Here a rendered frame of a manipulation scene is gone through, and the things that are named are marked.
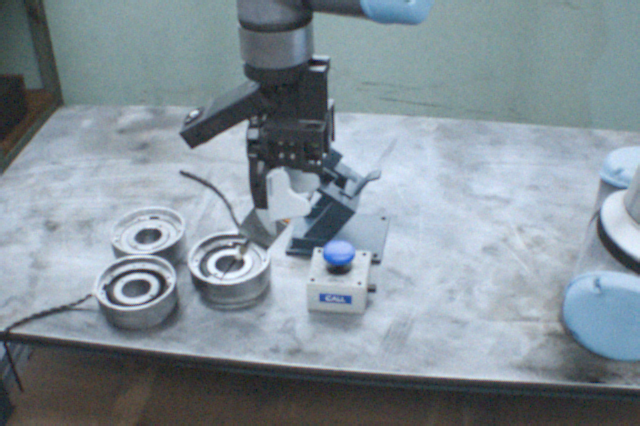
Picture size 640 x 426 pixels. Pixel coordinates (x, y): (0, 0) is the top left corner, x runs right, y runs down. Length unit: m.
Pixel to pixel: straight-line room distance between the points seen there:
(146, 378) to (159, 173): 0.33
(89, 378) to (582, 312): 0.82
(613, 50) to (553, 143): 1.30
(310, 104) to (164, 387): 0.60
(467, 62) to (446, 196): 1.44
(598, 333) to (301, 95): 0.37
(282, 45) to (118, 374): 0.70
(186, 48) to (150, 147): 1.39
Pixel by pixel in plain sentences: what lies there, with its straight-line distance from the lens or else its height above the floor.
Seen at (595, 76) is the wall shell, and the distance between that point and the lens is 2.66.
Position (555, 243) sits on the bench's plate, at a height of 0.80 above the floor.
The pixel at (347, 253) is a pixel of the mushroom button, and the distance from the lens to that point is 0.96.
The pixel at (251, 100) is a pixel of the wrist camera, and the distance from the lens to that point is 0.83.
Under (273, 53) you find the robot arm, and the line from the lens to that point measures 0.78.
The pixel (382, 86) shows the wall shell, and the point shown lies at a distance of 2.65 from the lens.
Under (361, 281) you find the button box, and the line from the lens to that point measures 0.97.
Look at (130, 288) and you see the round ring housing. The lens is 1.04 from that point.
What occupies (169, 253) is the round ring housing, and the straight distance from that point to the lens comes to 1.06.
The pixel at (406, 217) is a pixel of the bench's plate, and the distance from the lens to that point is 1.15.
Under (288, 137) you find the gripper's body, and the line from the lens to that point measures 0.82.
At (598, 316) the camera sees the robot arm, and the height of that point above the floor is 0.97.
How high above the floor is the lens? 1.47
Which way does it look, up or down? 36 degrees down
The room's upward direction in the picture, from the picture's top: 2 degrees counter-clockwise
